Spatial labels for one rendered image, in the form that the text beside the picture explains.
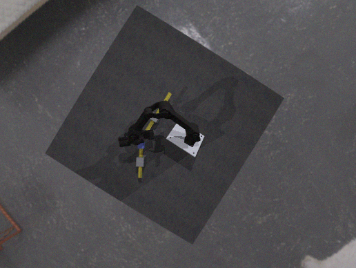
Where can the yellow square bar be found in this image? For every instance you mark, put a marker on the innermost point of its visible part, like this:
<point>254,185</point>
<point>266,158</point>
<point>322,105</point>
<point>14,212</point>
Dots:
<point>154,119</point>

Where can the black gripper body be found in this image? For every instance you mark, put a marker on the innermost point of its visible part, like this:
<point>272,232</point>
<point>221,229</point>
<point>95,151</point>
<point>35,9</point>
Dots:
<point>148,133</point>

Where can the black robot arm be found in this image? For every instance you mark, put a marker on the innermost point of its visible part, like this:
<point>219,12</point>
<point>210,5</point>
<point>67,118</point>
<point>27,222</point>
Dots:
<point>165,111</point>

